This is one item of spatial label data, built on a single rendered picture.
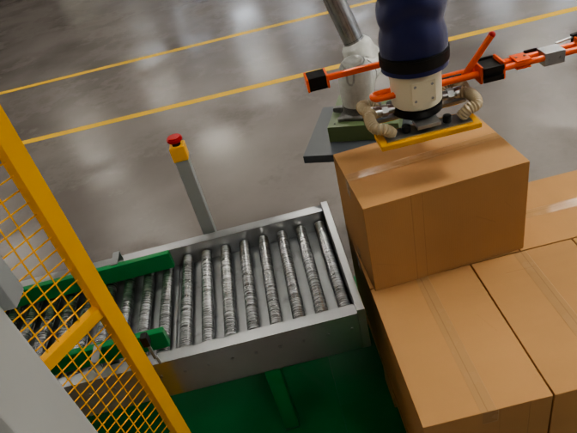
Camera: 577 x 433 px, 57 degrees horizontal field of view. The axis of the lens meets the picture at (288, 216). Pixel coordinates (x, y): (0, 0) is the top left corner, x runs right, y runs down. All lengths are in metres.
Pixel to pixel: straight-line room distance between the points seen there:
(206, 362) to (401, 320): 0.72
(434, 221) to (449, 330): 0.38
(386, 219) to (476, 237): 0.38
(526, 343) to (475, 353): 0.17
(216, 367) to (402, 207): 0.89
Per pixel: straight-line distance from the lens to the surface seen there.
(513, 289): 2.08
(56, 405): 1.13
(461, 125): 1.86
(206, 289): 2.27
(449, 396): 1.78
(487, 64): 1.96
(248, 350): 1.99
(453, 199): 1.93
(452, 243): 2.05
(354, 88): 2.52
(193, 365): 2.04
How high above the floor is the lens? 2.03
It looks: 36 degrees down
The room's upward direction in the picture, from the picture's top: 15 degrees counter-clockwise
